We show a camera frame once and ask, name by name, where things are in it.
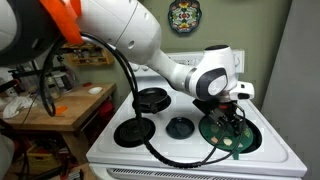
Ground wooden table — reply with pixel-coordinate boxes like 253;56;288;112
5;83;116;164

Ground black frying pan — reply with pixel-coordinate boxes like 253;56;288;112
138;87;171;114

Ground white small dish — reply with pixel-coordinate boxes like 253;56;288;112
88;87;103;95

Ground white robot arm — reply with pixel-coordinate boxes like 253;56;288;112
0;0;240;103

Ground white electric stove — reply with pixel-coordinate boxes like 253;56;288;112
87;64;307;180

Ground wooden spice rack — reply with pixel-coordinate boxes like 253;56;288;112
63;43;114;66

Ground front left coil burner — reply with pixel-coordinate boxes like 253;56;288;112
113;118;156;148

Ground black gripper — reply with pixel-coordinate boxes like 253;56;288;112
193;99;245;137

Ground colourful decorative wall plate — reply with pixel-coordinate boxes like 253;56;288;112
168;0;202;34

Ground orange lid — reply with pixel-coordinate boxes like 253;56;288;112
55;106;68;116

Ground black camera stand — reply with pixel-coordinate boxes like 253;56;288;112
0;48;72;92

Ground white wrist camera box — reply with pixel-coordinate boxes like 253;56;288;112
229;81;255;100

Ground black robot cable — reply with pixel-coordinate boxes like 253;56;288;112
39;32;247;169

